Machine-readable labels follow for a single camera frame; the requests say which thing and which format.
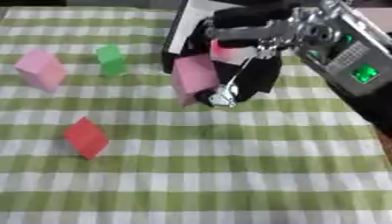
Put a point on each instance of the large pink block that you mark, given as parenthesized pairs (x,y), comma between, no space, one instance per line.
(41,70)
(194,75)

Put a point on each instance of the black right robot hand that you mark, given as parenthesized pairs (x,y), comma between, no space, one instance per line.
(260,73)

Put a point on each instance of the pale red block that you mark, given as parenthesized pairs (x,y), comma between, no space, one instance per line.
(229,53)

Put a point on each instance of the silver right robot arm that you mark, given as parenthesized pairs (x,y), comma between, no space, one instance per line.
(352,64)

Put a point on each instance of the black box with white inside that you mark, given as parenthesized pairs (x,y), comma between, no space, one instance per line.
(191,20)

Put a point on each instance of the green block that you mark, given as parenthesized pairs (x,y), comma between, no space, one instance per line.
(111,60)

